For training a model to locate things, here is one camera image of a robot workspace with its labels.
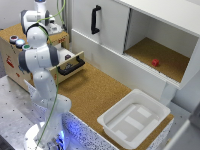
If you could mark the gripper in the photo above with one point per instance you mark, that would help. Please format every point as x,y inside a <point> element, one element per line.
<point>55,28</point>

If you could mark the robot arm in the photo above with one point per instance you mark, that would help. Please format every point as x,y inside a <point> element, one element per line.
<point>41,58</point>

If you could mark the wooden drawer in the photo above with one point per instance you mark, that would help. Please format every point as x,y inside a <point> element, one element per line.
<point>66,71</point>

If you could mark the wooden drawer box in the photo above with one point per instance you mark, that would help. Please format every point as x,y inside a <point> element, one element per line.
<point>8,61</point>

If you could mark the purple block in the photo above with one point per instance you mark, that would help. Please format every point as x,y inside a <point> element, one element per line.
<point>67,57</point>

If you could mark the green button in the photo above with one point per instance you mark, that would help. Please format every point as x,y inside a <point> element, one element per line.
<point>25,47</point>

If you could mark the blue button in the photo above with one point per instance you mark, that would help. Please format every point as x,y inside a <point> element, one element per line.
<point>20,42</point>

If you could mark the red button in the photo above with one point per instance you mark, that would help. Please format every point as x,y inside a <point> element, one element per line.
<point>14,38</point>

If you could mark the white sliding door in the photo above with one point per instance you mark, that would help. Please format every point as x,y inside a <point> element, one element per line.
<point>111,23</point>

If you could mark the white cabinet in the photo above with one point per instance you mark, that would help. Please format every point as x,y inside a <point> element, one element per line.
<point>110,63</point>

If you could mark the pink block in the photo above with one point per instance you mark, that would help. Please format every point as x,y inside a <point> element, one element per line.
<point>155,62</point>

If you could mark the white plastic box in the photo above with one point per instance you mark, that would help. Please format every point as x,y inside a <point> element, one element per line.
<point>133,121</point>

